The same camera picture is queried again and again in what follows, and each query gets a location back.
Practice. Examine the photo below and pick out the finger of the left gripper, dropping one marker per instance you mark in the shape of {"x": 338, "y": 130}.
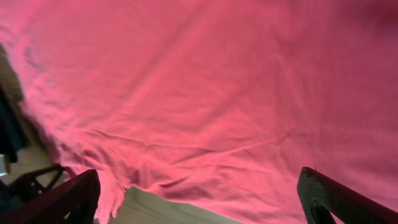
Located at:
{"x": 27, "y": 185}

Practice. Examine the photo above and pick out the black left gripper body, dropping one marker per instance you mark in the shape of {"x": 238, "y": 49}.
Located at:
{"x": 10, "y": 200}

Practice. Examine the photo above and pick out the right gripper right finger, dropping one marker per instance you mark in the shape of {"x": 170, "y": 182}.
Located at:
{"x": 323, "y": 199}

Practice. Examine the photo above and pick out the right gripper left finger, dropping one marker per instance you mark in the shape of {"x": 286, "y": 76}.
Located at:
{"x": 74, "y": 201}

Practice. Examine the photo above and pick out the coral red t-shirt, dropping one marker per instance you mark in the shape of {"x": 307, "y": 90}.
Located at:
{"x": 214, "y": 103}

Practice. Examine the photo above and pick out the folded navy blue garment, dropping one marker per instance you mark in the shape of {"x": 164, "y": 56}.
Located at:
{"x": 13, "y": 138}

